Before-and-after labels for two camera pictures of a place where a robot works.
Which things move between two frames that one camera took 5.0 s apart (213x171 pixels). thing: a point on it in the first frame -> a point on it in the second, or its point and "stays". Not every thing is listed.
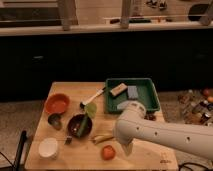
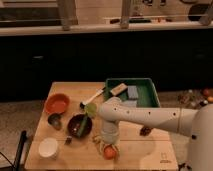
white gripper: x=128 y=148 -> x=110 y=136
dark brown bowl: x=75 y=122 stays
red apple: x=108 y=152 stays
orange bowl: x=57 y=103 stays
